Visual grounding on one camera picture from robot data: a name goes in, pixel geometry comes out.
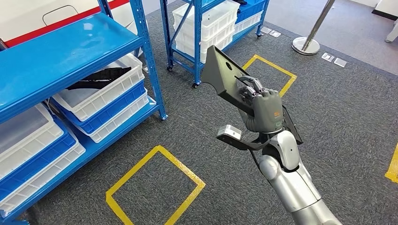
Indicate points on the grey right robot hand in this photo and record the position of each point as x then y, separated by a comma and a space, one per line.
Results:
267, 111

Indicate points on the black plastic panel part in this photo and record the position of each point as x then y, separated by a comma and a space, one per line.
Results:
222, 71

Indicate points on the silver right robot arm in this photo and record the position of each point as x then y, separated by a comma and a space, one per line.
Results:
289, 186

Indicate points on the blue metal shelf rack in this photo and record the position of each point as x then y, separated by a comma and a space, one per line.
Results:
62, 52
198, 62

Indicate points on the black ribbed plastic part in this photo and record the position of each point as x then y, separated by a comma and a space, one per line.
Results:
102, 76

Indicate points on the chrome stanchion pole with base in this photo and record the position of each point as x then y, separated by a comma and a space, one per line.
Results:
306, 46

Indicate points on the metal floor outlet plate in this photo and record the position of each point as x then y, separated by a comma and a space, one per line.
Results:
340, 62
328, 57
266, 29
275, 33

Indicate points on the blue plastic storage bin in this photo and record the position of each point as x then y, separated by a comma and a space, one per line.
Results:
31, 169
252, 9
115, 107

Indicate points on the white furniture leg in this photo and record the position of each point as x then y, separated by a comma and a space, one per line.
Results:
393, 31

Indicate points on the white board with black edge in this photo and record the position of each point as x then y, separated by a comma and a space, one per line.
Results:
387, 6

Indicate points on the red barrier belt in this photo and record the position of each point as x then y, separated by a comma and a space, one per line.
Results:
77, 18

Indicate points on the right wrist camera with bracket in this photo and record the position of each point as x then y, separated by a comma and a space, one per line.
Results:
228, 132

